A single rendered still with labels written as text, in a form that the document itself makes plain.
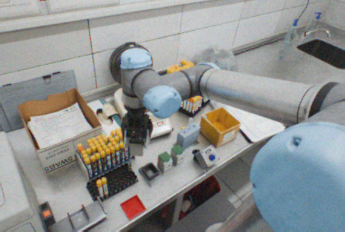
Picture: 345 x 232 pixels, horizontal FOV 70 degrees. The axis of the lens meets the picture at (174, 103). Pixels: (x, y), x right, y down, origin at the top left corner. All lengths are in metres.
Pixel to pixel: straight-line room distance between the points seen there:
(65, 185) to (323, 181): 0.91
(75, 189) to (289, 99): 0.81
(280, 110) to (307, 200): 0.21
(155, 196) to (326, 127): 0.78
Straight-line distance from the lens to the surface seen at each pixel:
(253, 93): 0.47
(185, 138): 1.04
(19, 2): 1.07
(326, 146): 0.25
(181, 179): 1.03
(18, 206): 0.68
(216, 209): 0.90
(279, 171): 0.27
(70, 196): 1.01
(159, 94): 0.53
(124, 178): 1.00
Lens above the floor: 1.73
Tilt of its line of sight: 40 degrees down
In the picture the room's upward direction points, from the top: 7 degrees clockwise
